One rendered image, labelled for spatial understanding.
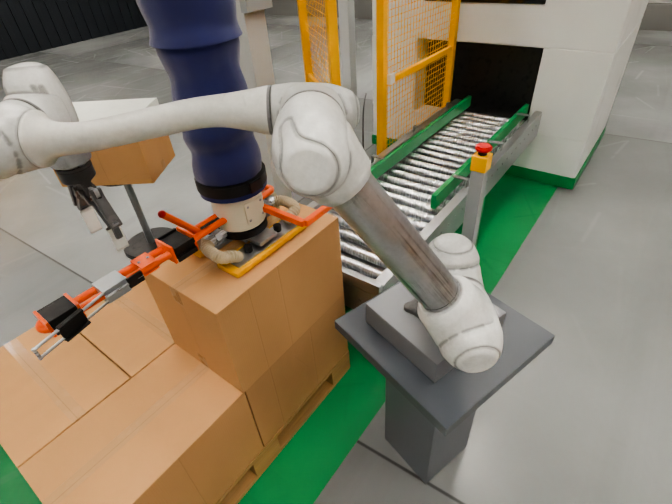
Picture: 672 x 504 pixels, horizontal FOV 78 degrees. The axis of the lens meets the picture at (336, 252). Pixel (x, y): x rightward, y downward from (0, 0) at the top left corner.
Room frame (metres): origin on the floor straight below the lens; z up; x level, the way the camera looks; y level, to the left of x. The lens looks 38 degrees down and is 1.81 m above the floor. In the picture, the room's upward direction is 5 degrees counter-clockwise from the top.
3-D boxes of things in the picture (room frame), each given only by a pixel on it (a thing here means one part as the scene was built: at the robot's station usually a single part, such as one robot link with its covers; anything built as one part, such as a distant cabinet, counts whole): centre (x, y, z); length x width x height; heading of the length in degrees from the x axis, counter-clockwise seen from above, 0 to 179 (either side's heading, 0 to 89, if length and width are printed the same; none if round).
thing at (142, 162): (2.59, 1.38, 0.82); 0.60 x 0.40 x 0.40; 85
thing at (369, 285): (1.50, 0.09, 0.58); 0.70 x 0.03 x 0.06; 50
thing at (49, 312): (0.77, 0.71, 1.08); 0.08 x 0.07 x 0.05; 140
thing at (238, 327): (1.21, 0.32, 0.74); 0.60 x 0.40 x 0.40; 140
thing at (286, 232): (1.16, 0.24, 0.98); 0.34 x 0.10 x 0.05; 140
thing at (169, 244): (1.03, 0.48, 1.08); 0.10 x 0.08 x 0.06; 50
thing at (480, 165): (1.63, -0.66, 0.50); 0.07 x 0.07 x 1.00; 50
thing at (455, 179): (2.51, -1.08, 0.60); 1.60 x 0.11 x 0.09; 140
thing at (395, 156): (2.85, -0.67, 0.60); 1.60 x 0.11 x 0.09; 140
